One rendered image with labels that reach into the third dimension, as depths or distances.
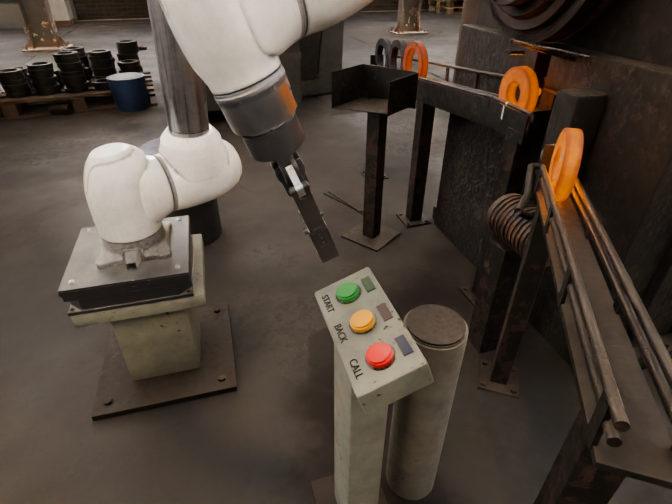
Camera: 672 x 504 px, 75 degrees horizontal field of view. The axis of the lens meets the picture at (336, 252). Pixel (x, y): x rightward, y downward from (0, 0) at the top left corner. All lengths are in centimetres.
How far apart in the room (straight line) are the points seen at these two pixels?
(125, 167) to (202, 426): 72
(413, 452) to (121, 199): 88
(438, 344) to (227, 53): 56
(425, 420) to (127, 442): 82
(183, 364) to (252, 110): 105
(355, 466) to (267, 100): 67
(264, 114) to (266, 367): 104
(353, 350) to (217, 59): 43
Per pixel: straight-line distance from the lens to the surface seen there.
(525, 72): 148
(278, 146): 56
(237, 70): 52
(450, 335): 83
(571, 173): 102
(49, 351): 176
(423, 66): 205
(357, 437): 85
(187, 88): 114
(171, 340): 139
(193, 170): 119
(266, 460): 127
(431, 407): 93
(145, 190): 117
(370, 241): 200
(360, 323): 69
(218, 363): 147
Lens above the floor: 108
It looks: 34 degrees down
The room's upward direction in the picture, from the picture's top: straight up
